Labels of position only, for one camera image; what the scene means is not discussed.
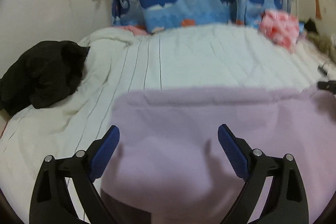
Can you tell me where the pink pillow at headboard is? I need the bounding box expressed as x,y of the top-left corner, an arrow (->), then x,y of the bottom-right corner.
120,26 -> 148,36

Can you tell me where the black charger with cable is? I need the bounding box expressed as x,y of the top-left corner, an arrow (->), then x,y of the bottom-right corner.
317,62 -> 336,79

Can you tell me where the white striped duvet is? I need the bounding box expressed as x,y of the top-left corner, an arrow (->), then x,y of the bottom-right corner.
1,24 -> 334,223

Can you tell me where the pink checkered plastic bag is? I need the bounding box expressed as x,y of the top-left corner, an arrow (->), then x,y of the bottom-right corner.
259,9 -> 299,52

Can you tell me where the small black garment by wardrobe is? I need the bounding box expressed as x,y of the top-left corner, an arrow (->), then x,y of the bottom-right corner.
304,18 -> 318,34

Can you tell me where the olive khaki garment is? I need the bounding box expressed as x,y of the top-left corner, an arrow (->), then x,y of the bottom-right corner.
306,32 -> 336,63

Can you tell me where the lilac and purple jacket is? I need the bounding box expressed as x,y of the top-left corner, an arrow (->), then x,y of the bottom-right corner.
101,87 -> 335,223

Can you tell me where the black garment on bed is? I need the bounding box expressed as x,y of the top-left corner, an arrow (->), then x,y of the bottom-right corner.
1,40 -> 89,116

